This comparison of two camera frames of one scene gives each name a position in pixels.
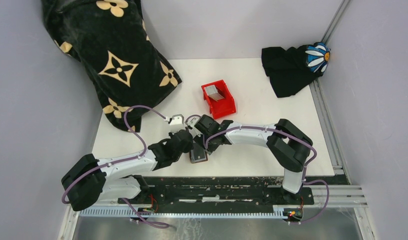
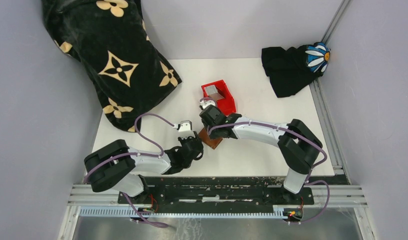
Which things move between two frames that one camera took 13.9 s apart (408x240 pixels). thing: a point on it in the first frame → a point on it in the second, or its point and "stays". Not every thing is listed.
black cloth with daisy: (291, 70) stays
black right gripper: (209, 148) → (213, 135)
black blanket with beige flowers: (109, 39) stays
